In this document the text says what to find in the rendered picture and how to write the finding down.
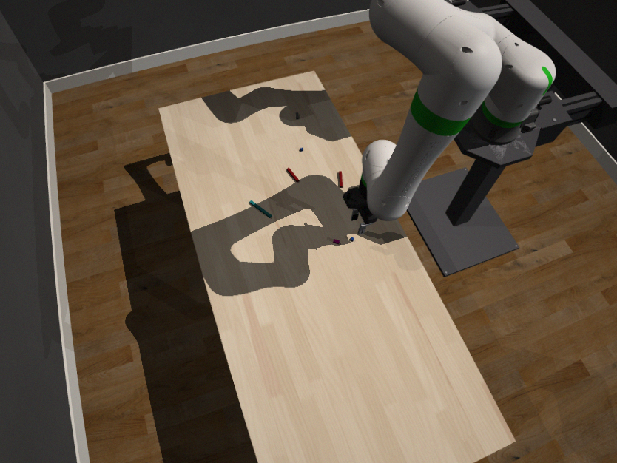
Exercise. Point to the turquoise rod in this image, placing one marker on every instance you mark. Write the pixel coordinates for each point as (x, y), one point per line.
(260, 209)

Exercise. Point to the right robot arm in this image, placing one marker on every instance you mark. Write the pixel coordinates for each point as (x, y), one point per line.
(456, 2)

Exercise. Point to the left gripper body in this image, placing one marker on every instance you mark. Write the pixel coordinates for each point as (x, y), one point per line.
(355, 200)

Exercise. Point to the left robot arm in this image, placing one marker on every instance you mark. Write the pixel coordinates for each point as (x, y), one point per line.
(457, 53)

